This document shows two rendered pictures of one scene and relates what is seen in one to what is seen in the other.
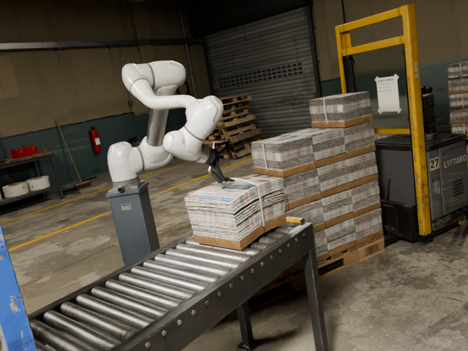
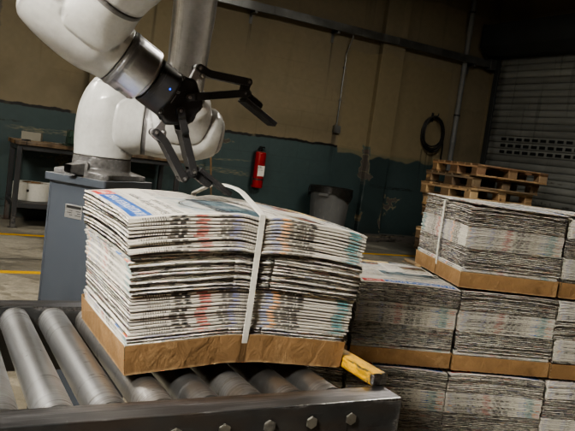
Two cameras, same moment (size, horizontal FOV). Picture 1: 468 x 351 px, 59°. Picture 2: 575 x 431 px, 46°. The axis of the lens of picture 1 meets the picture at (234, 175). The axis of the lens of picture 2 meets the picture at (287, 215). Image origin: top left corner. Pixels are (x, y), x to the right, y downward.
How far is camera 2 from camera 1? 1.05 m
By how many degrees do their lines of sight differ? 20
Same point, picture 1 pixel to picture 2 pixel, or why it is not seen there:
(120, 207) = (62, 209)
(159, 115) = (183, 25)
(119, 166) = (89, 121)
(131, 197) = not seen: hidden behind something
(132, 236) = (66, 280)
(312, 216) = (506, 411)
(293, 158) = (501, 251)
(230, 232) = (121, 314)
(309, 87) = not seen: outside the picture
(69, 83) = (252, 70)
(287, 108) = not seen: outside the picture
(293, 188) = (478, 323)
